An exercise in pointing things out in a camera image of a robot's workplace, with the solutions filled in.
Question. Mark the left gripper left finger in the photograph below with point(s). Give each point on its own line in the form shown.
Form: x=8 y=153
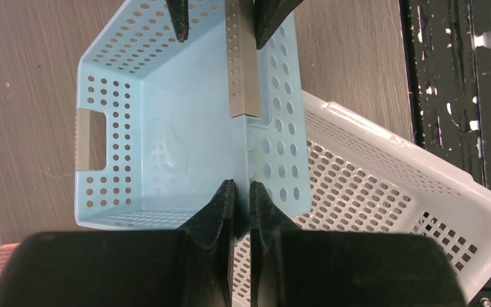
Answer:
x=188 y=266

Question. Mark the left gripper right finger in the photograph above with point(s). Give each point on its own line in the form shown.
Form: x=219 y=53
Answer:
x=295 y=267

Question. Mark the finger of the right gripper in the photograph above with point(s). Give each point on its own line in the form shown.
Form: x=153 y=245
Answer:
x=268 y=16
x=179 y=14

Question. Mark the light blue basket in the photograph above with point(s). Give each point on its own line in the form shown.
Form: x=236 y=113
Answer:
x=161 y=124

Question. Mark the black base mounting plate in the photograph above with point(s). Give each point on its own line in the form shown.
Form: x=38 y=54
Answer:
x=448 y=51

